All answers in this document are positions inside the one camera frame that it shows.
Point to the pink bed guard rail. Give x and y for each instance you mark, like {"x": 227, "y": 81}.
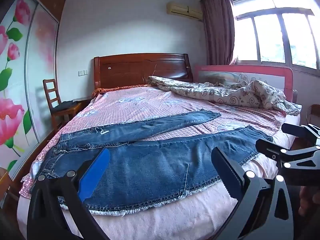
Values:
{"x": 275, "y": 70}

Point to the fringed brown cloth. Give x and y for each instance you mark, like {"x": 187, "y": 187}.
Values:
{"x": 112, "y": 89}

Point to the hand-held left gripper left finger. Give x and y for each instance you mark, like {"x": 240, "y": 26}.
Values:
{"x": 96, "y": 172}

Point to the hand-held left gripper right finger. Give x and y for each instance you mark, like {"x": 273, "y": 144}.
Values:
{"x": 226, "y": 175}

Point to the wooden chair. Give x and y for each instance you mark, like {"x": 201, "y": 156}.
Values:
{"x": 50, "y": 90}

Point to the blue denim pants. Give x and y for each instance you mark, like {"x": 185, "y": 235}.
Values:
{"x": 155, "y": 160}

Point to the pale pink mattress blanket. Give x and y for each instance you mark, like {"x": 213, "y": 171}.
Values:
{"x": 175, "y": 220}

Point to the mauve curtain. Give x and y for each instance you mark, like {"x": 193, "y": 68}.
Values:
{"x": 217, "y": 30}

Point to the person's right hand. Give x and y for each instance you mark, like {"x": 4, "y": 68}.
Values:
{"x": 310, "y": 201}

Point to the wooden cabinet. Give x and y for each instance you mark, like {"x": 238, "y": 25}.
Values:
{"x": 6, "y": 185}

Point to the wooden bedside table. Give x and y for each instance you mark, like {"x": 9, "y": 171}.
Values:
{"x": 83, "y": 100}

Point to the wall air conditioner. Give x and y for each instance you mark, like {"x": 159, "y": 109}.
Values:
{"x": 183, "y": 10}

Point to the wooden bed headboard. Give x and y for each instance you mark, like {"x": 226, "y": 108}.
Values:
{"x": 140, "y": 67}

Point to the dark cloth on chair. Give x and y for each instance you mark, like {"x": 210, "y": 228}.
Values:
{"x": 65, "y": 105}

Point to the white wall switch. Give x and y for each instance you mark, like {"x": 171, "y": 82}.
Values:
{"x": 83, "y": 72}

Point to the pink plaid bed sheet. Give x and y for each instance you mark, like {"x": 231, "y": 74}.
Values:
{"x": 140, "y": 105}

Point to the large window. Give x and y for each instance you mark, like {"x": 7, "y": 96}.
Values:
{"x": 270, "y": 37}

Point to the swirl patterned quilt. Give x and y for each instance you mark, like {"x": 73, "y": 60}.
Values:
{"x": 212, "y": 92}

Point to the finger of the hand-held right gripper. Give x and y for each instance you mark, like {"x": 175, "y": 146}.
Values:
{"x": 295, "y": 130}
{"x": 270, "y": 150}

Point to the round standing fan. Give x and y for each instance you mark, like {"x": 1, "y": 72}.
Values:
{"x": 313, "y": 115}

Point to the flower printed wardrobe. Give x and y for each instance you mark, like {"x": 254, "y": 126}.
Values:
{"x": 15, "y": 80}

